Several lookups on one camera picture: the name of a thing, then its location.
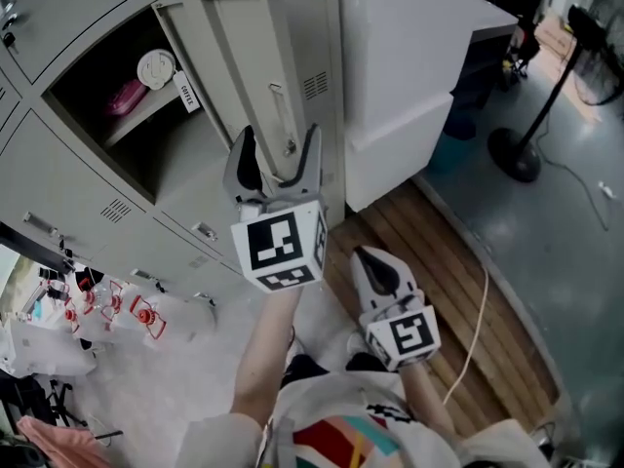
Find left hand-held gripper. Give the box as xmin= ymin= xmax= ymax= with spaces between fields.
xmin=222 ymin=123 xmax=328 ymax=294

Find black standing fan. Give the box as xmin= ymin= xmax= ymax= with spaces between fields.
xmin=487 ymin=2 xmax=624 ymax=184

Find person's right white shoe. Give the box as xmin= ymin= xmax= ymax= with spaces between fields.
xmin=345 ymin=331 xmax=370 ymax=358

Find small white foam box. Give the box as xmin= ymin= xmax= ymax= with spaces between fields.
xmin=343 ymin=92 xmax=455 ymax=214

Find grey locker door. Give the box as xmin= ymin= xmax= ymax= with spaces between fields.
xmin=0 ymin=108 xmax=150 ymax=262
xmin=0 ymin=0 xmax=160 ymax=86
xmin=151 ymin=0 xmax=345 ymax=216

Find person's left forearm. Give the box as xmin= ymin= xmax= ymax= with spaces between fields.
xmin=230 ymin=286 xmax=304 ymax=428

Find grey metal locker cabinet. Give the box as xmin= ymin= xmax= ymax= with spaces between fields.
xmin=0 ymin=0 xmax=347 ymax=301

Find clear water bottle red handle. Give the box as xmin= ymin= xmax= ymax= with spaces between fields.
xmin=76 ymin=275 xmax=105 ymax=317
xmin=128 ymin=289 xmax=218 ymax=355
xmin=61 ymin=297 xmax=85 ymax=335
xmin=98 ymin=280 xmax=134 ymax=332

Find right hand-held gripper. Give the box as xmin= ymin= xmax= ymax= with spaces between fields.
xmin=351 ymin=245 xmax=443 ymax=372

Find green cable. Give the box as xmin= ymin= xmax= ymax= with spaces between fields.
xmin=534 ymin=112 xmax=610 ymax=233

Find white lidded coffee cup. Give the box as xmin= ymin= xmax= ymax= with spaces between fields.
xmin=136 ymin=48 xmax=177 ymax=91

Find person's white patterned shirt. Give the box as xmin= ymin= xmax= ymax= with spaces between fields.
xmin=184 ymin=370 xmax=555 ymax=468

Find person's black trousers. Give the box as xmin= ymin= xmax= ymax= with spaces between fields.
xmin=281 ymin=351 xmax=391 ymax=377

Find white table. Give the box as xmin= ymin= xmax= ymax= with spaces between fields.
xmin=465 ymin=0 xmax=520 ymax=46

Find large white foam box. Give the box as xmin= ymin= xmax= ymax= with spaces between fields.
xmin=334 ymin=0 xmax=485 ymax=129

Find locker keys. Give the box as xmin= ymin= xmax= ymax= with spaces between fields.
xmin=0 ymin=13 xmax=20 ymax=53

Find closed grey locker door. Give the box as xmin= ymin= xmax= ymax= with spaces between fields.
xmin=0 ymin=0 xmax=160 ymax=86
xmin=0 ymin=108 xmax=150 ymax=262

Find black tripod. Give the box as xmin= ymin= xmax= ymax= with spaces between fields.
xmin=42 ymin=376 xmax=90 ymax=429

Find pink plastic box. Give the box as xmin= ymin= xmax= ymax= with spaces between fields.
xmin=103 ymin=79 xmax=149 ymax=117

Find wooden slatted platform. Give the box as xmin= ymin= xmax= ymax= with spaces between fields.
xmin=324 ymin=176 xmax=560 ymax=439

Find person's right forearm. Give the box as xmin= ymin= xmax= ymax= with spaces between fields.
xmin=398 ymin=358 xmax=460 ymax=439

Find cream cable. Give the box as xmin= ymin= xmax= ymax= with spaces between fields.
xmin=442 ymin=264 xmax=490 ymax=408

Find pink cloth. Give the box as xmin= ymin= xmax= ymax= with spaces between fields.
xmin=16 ymin=415 xmax=116 ymax=468

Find white paper tag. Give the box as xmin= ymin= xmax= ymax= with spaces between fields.
xmin=172 ymin=70 xmax=202 ymax=115

